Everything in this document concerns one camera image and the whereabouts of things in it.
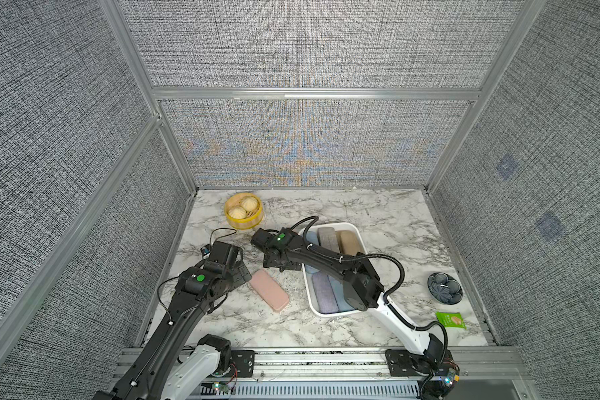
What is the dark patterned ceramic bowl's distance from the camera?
0.85 metres

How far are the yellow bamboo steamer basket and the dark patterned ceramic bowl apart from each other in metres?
0.70

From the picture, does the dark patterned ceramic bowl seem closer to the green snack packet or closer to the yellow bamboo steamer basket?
the green snack packet
